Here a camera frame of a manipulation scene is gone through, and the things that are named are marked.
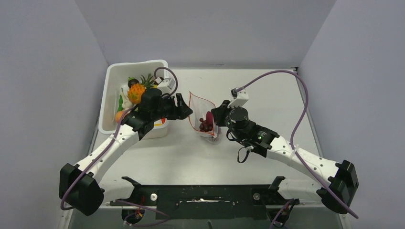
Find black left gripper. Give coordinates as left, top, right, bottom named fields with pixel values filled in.
left=151, top=93, right=192, bottom=121

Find magenta toy fruit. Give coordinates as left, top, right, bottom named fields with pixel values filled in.
left=206, top=111, right=214, bottom=125

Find clear zip top bag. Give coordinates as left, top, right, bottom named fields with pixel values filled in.
left=188, top=92, right=222, bottom=145

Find purple toy grape bunch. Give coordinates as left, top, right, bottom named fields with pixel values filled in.
left=198, top=118, right=221, bottom=143

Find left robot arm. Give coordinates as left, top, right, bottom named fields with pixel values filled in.
left=59, top=88, right=193, bottom=216

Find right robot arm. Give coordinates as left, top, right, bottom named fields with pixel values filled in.
left=211, top=100, right=359, bottom=217

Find orange toy pineapple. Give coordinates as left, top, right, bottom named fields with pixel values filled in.
left=127, top=73, right=157, bottom=104

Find dark toy mangosteen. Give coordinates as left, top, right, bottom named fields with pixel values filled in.
left=127, top=77, right=139, bottom=89

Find orange toy peach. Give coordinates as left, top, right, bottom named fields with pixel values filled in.
left=115, top=110, right=124, bottom=124

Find white plastic bin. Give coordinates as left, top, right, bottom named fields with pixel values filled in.
left=98, top=60, right=168, bottom=135

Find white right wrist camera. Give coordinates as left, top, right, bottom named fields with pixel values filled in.
left=228, top=88, right=249, bottom=108

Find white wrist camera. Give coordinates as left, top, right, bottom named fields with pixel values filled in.
left=157, top=78, right=176, bottom=94
left=228, top=88, right=249, bottom=108

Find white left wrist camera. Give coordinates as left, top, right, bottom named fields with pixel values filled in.
left=157, top=78, right=176, bottom=94

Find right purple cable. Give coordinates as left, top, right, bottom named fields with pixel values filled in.
left=231, top=70, right=360, bottom=219

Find purple cable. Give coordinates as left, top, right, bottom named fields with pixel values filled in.
left=60, top=66, right=179, bottom=211
left=231, top=70, right=360, bottom=219

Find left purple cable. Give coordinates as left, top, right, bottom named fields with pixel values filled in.
left=60, top=66, right=179, bottom=211

